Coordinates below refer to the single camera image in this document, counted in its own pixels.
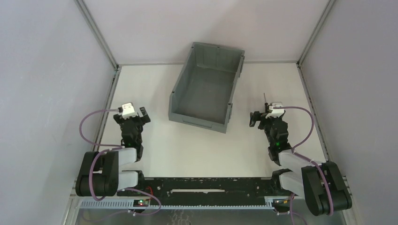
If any aluminium frame rail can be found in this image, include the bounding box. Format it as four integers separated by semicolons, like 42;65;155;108
296;0;336;161
73;0;118;153

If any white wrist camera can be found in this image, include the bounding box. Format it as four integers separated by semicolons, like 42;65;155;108
266;102;285;118
118;102;138;119

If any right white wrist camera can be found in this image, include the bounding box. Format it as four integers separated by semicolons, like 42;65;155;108
266;102;285;118

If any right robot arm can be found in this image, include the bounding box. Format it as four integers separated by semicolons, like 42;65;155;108
249;105;352;216

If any black yellow handled screwdriver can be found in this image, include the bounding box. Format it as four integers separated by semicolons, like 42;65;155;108
263;93;268;111

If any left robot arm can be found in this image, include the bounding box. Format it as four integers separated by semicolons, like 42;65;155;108
75;103;151;201

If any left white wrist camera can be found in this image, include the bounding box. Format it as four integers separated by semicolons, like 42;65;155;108
118;102;138;119

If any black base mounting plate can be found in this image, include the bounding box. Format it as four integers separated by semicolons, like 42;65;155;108
117;177;291;205

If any grey slotted cable duct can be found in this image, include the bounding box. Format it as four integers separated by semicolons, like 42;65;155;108
79;199;274;210

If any grey plastic storage bin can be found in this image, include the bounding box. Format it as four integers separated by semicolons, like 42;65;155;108
168;42;245;133

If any left aluminium frame rail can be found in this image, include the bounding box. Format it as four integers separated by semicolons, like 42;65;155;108
73;0;118;153

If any right aluminium frame rail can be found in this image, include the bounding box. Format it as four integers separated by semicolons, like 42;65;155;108
296;0;336;161

